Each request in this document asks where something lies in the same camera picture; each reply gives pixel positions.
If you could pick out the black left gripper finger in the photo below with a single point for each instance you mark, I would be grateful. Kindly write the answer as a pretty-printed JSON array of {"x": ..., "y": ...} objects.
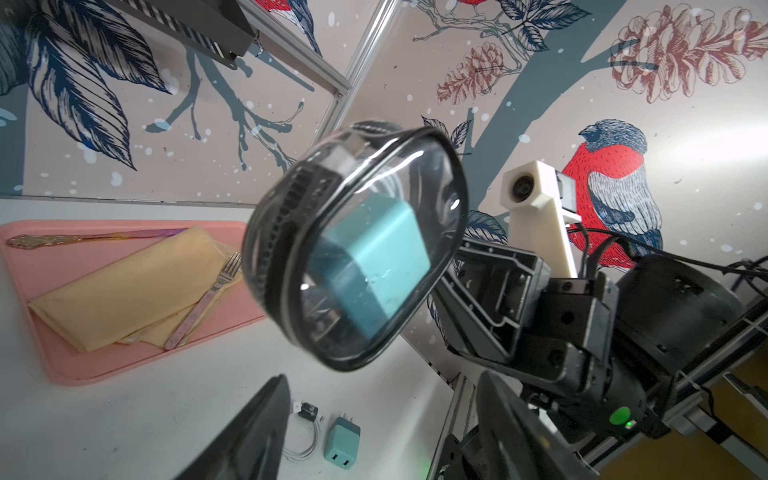
[{"x": 250, "y": 446}]

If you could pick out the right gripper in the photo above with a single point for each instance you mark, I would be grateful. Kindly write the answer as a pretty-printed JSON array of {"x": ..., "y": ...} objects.
[{"x": 486, "y": 301}]

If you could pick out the teal charger plug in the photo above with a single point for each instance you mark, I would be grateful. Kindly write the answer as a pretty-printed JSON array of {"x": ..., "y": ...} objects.
[
  {"x": 364, "y": 266},
  {"x": 342, "y": 443}
]

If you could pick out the clear pouch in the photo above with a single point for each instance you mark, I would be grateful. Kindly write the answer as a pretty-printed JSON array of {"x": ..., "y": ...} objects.
[{"x": 420, "y": 166}]

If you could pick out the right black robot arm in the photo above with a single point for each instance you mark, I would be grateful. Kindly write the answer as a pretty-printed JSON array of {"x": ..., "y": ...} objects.
[{"x": 668, "y": 313}]

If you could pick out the yellow folded napkin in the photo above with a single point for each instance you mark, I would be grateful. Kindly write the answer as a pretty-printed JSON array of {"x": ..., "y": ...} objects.
[{"x": 137, "y": 291}]

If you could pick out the pink tray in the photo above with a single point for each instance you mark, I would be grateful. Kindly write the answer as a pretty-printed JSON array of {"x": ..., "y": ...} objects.
[{"x": 36, "y": 272}]

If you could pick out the pink handled fork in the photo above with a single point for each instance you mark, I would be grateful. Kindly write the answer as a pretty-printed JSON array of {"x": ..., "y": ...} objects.
[{"x": 225, "y": 277}]

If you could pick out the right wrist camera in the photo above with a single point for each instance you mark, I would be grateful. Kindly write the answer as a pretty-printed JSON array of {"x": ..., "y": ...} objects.
[{"x": 541, "y": 204}]

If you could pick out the pink handled spoon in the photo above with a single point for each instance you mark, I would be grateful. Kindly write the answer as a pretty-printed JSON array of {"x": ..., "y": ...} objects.
[{"x": 32, "y": 242}]

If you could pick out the aluminium frame rail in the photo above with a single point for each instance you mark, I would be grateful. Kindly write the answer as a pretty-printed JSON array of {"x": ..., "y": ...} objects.
[{"x": 276, "y": 37}]

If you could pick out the black wall basket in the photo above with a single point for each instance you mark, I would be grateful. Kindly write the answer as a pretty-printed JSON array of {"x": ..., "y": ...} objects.
[{"x": 216, "y": 29}]

